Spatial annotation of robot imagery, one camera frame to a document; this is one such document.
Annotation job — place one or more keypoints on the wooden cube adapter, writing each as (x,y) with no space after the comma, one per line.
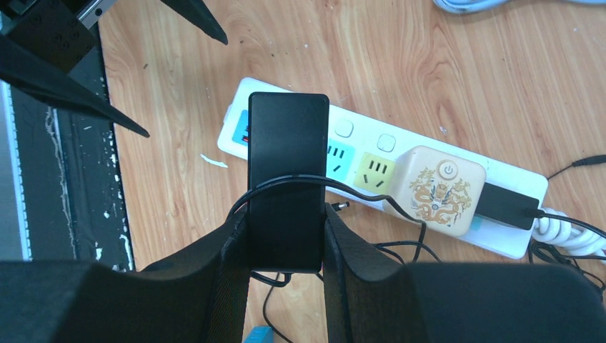
(437,188)

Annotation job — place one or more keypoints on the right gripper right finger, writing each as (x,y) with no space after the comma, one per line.
(449,303)

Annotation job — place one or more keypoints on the small blue charger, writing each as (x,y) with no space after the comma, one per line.
(260,334)

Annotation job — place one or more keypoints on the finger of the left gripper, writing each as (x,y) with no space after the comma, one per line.
(46,83)
(197,13)

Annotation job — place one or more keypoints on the black mounting rail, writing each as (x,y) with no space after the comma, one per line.
(61,192)

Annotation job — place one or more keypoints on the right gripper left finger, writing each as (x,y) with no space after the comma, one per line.
(198,294)

